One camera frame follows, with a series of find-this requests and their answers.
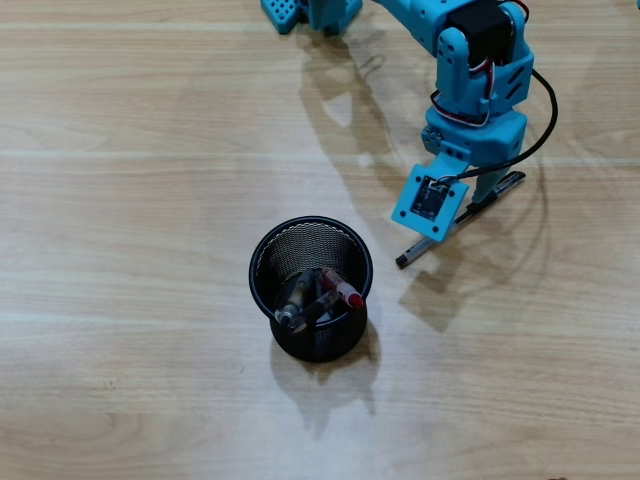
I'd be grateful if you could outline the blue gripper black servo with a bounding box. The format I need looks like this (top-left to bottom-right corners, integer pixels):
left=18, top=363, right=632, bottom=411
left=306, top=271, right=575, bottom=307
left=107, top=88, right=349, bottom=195
left=418, top=107, right=529, bottom=205

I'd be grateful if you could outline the clear gel pen black cap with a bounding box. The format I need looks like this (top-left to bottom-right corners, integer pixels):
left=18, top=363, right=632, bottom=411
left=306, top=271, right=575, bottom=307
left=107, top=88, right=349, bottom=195
left=395, top=170, right=527, bottom=269

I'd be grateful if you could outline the red pen with white grip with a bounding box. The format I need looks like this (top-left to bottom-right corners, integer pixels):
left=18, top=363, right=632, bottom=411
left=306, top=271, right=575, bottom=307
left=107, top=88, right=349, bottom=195
left=318, top=266, right=365, bottom=310

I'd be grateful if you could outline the black retractable pen silver tip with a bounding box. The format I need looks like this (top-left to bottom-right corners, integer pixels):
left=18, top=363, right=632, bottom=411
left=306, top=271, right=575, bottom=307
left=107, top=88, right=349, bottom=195
left=290, top=288, right=342, bottom=334

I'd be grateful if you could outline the clear pen with grey grip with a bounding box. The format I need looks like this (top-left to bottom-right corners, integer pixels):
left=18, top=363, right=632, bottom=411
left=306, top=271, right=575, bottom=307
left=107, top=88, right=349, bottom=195
left=273, top=268, right=317, bottom=329

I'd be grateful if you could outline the black mesh pen holder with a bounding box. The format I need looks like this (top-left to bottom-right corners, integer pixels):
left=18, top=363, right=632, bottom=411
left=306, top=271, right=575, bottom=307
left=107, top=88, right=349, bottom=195
left=247, top=215, right=374, bottom=365

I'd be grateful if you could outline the wrist camera on blue plate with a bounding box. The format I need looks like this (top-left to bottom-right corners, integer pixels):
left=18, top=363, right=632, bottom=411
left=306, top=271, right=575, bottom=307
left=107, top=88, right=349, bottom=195
left=391, top=163, right=470, bottom=244

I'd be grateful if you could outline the black camera cable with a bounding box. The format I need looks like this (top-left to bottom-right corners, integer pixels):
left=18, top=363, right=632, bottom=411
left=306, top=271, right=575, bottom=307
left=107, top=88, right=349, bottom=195
left=434, top=69, right=559, bottom=189

